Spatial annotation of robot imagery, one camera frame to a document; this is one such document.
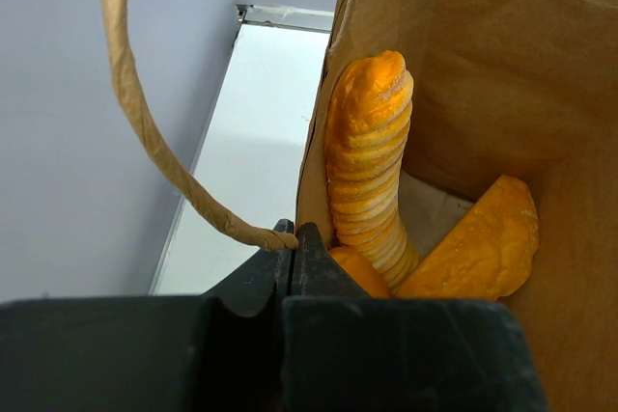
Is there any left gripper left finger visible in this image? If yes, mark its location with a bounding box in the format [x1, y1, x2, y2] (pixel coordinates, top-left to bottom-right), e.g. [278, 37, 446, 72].
[0, 218, 295, 412]

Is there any fake orange bread wedge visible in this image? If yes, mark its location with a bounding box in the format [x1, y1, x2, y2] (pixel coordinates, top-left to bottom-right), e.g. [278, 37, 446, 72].
[395, 176, 539, 301]

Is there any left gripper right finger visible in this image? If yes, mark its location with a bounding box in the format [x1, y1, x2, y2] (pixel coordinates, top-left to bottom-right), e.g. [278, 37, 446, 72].
[282, 223, 548, 411]

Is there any brown paper bag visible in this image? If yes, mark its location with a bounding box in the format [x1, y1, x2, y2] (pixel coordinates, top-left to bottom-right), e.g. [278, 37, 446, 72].
[99, 0, 618, 412]

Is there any fake orange bread roll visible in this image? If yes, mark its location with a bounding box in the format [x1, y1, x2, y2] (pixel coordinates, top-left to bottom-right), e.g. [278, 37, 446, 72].
[328, 246, 392, 298]

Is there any fake ridged spiral bread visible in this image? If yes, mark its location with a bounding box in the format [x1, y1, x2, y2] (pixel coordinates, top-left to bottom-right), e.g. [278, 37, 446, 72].
[323, 50, 419, 290]

